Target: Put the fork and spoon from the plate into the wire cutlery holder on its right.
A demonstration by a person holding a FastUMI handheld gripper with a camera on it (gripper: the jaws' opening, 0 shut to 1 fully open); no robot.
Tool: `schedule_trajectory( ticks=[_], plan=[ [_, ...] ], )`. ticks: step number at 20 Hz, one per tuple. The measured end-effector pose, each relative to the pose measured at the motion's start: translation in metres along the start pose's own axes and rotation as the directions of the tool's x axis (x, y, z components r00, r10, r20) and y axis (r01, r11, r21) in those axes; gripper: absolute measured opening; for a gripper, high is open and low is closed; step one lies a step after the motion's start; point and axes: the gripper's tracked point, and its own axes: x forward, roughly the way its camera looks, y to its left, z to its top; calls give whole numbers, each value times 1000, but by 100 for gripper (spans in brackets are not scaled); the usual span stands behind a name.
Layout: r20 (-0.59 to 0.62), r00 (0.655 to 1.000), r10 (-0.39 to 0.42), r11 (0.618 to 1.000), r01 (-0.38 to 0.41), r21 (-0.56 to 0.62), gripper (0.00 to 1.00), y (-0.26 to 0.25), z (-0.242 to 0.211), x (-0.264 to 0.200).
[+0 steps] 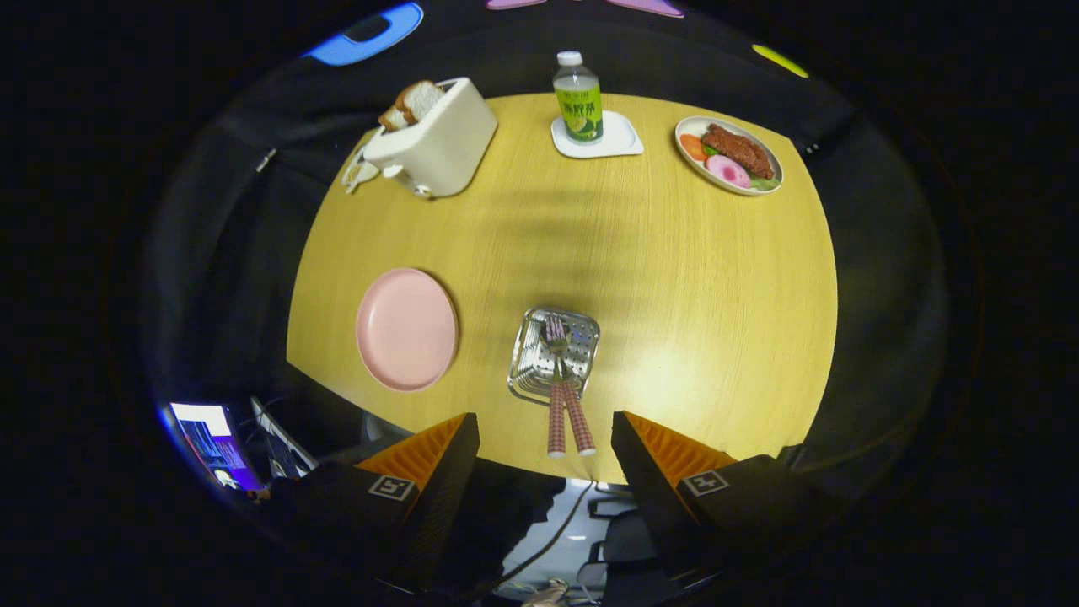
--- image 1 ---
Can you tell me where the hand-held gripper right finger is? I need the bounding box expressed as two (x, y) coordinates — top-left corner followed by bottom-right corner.
(610, 411), (848, 591)

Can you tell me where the pink round plate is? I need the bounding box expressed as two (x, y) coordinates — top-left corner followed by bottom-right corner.
(356, 267), (459, 393)

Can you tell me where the white compartment tray with beans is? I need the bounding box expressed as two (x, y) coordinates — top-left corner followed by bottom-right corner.
(341, 148), (380, 195)

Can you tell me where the checkered handle fork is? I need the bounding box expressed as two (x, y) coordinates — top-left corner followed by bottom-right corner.
(545, 314), (598, 458)

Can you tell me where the white keyboard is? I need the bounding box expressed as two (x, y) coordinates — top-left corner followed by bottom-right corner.
(250, 396), (319, 480)

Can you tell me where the black office chair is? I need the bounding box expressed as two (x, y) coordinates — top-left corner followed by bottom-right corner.
(577, 485), (667, 604)

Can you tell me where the plate of toy food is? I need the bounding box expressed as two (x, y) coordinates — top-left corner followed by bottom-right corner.
(674, 115), (785, 196)

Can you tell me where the white square coaster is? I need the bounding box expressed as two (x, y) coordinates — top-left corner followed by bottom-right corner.
(550, 110), (644, 159)

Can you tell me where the green label drink bottle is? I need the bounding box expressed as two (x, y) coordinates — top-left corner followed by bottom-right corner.
(553, 51), (604, 144)

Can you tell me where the dark floor cable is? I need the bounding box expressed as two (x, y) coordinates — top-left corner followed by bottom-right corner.
(497, 481), (595, 584)

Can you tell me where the lit computer screen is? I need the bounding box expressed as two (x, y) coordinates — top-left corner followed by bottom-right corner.
(164, 401), (264, 492)

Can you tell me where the white toaster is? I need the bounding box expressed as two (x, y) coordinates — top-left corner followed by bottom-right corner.
(362, 78), (498, 199)

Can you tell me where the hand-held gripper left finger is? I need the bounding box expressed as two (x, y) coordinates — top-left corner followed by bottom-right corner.
(261, 411), (481, 595)

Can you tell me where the silver metal drain basket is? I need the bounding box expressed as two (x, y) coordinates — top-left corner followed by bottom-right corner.
(507, 306), (601, 406)

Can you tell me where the checkered handle spoon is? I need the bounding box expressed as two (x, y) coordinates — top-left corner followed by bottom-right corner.
(546, 354), (567, 459)

